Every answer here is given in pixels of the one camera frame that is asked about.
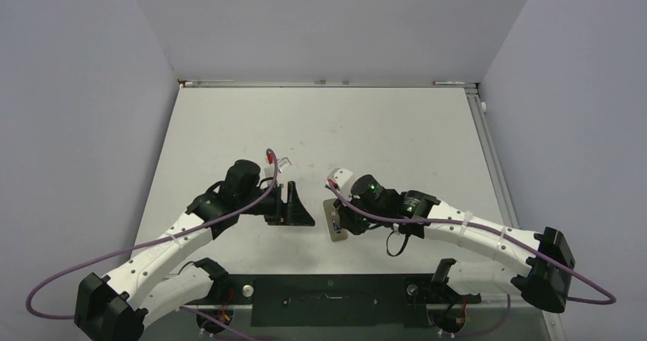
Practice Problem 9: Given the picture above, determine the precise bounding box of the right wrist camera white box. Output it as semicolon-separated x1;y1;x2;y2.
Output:
327;168;356;196

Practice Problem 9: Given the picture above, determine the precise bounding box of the aluminium frame rail back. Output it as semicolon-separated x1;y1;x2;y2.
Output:
178;79;478;89

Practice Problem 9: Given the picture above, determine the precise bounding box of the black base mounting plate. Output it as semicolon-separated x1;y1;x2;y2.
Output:
195;274;481;328

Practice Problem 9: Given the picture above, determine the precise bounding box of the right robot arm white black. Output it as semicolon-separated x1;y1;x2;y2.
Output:
327;172;575;314

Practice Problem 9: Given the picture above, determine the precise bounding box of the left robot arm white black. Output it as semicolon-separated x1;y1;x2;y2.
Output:
73;158;315;340

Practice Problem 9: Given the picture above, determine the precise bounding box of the aluminium frame rail right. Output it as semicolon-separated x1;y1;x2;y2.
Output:
465;87;520;228

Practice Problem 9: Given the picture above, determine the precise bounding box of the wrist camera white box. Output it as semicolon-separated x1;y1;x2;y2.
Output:
327;168;356;196
263;157;292;177

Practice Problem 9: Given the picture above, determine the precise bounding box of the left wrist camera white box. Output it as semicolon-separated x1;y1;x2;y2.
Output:
263;157;292;177

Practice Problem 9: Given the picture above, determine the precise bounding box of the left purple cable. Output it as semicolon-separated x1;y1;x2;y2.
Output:
25;148;280;320

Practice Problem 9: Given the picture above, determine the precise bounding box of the aluminium frame rail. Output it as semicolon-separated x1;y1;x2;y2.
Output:
178;79;478;89
465;87;520;228

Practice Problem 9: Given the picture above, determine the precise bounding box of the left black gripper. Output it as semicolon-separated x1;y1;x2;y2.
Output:
237;181;314;226

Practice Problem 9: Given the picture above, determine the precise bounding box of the beige remote control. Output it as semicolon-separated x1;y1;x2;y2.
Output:
323;199;348;243

